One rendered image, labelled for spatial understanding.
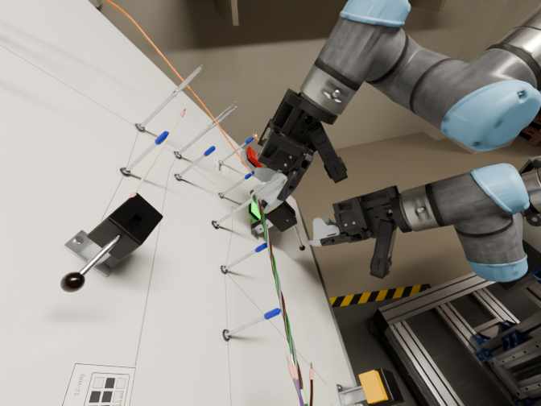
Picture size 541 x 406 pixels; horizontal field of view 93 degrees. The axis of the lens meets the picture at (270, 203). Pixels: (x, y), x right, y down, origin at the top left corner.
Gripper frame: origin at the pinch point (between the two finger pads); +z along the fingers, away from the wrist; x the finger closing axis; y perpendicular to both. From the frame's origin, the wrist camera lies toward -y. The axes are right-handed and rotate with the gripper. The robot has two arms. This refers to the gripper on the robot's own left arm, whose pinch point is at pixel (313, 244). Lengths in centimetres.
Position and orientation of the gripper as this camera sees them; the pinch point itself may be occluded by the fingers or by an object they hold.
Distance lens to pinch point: 58.8
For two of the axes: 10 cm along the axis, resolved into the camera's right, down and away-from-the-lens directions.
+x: -6.0, 0.8, -8.0
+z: -7.5, 2.8, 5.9
